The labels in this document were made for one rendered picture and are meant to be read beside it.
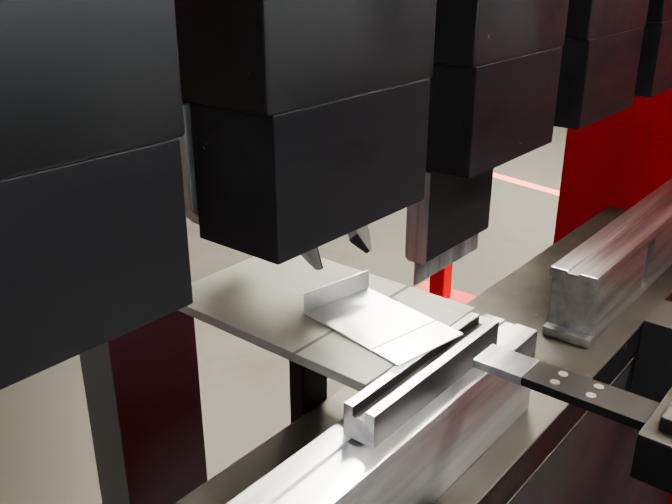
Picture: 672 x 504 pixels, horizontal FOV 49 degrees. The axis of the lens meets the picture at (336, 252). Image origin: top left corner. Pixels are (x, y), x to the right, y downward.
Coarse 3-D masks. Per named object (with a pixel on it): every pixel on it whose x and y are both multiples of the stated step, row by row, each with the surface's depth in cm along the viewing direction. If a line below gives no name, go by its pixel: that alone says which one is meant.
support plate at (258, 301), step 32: (192, 288) 77; (224, 288) 77; (256, 288) 77; (288, 288) 77; (384, 288) 77; (224, 320) 71; (256, 320) 71; (288, 320) 71; (448, 320) 71; (288, 352) 65; (320, 352) 65; (352, 352) 65; (352, 384) 61
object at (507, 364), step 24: (480, 360) 63; (504, 360) 63; (528, 360) 63; (528, 384) 60; (552, 384) 59; (576, 384) 59; (600, 384) 59; (600, 408) 57; (624, 408) 56; (648, 408) 56; (648, 432) 51; (648, 456) 51; (648, 480) 51
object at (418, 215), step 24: (432, 192) 56; (456, 192) 59; (480, 192) 62; (408, 216) 57; (432, 216) 57; (456, 216) 60; (480, 216) 63; (408, 240) 58; (432, 240) 58; (456, 240) 61; (432, 264) 60
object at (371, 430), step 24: (480, 336) 68; (432, 360) 66; (456, 360) 65; (384, 384) 61; (408, 384) 60; (432, 384) 63; (360, 408) 58; (384, 408) 57; (408, 408) 60; (360, 432) 58; (384, 432) 58
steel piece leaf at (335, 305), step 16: (368, 272) 76; (320, 288) 72; (336, 288) 74; (352, 288) 75; (368, 288) 77; (304, 304) 71; (320, 304) 73; (336, 304) 73; (352, 304) 73; (368, 304) 73; (384, 304) 73; (400, 304) 73; (320, 320) 70; (336, 320) 70; (352, 320) 70; (368, 320) 70; (384, 320) 70; (400, 320) 70; (416, 320) 70; (432, 320) 70; (352, 336) 67; (368, 336) 67; (384, 336) 67; (400, 336) 67
